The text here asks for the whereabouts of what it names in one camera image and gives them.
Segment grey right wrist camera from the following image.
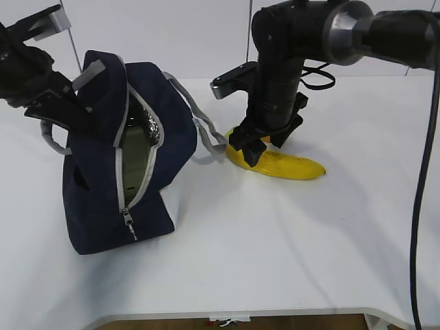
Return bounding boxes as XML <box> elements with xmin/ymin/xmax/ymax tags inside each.
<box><xmin>210</xmin><ymin>61</ymin><xmax>257</xmax><ymax>100</ymax></box>

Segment navy blue lunch bag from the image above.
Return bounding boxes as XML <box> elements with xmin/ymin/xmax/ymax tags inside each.
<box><xmin>41</xmin><ymin>50</ymin><xmax>227</xmax><ymax>255</ymax></box>

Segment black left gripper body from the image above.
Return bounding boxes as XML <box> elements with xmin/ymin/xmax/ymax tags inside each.
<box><xmin>1</xmin><ymin>22</ymin><xmax>74</xmax><ymax>109</ymax></box>

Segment green lidded glass container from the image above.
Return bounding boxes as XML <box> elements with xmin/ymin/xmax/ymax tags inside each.
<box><xmin>121</xmin><ymin>96</ymin><xmax>151</xmax><ymax>205</ymax></box>

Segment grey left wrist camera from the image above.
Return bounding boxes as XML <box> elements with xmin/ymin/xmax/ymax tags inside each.
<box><xmin>7</xmin><ymin>4</ymin><xmax>72</xmax><ymax>42</ymax></box>

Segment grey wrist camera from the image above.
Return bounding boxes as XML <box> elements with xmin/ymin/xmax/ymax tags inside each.
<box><xmin>210</xmin><ymin>61</ymin><xmax>257</xmax><ymax>100</ymax></box>
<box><xmin>7</xmin><ymin>4</ymin><xmax>72</xmax><ymax>42</ymax></box>

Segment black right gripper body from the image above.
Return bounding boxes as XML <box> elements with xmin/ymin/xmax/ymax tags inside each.
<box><xmin>237</xmin><ymin>92</ymin><xmax>308</xmax><ymax>138</ymax></box>

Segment white tape on table edge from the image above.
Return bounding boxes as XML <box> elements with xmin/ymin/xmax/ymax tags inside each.
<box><xmin>208</xmin><ymin>312</ymin><xmax>251</xmax><ymax>327</ymax></box>

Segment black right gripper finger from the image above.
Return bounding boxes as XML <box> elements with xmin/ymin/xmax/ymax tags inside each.
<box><xmin>269</xmin><ymin>115</ymin><xmax>303</xmax><ymax>149</ymax></box>
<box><xmin>229</xmin><ymin>133</ymin><xmax>267</xmax><ymax>168</ymax></box>

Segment yellow banana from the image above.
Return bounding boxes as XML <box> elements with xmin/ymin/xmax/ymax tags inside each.
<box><xmin>225</xmin><ymin>144</ymin><xmax>327</xmax><ymax>181</ymax></box>

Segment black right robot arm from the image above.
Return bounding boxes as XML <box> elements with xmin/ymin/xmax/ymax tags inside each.
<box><xmin>229</xmin><ymin>1</ymin><xmax>439</xmax><ymax>166</ymax></box>

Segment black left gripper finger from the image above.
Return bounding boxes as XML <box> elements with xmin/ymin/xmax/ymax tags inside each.
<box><xmin>32</xmin><ymin>71</ymin><xmax>94</xmax><ymax>133</ymax></box>
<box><xmin>24</xmin><ymin>102</ymin><xmax>93</xmax><ymax>132</ymax></box>

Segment black cable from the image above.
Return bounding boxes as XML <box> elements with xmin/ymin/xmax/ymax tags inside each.
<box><xmin>300</xmin><ymin>60</ymin><xmax>440</xmax><ymax>330</ymax></box>

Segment silver zipper pull ring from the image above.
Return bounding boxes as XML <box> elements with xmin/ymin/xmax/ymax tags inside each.
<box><xmin>122</xmin><ymin>209</ymin><xmax>138</xmax><ymax>241</ymax></box>

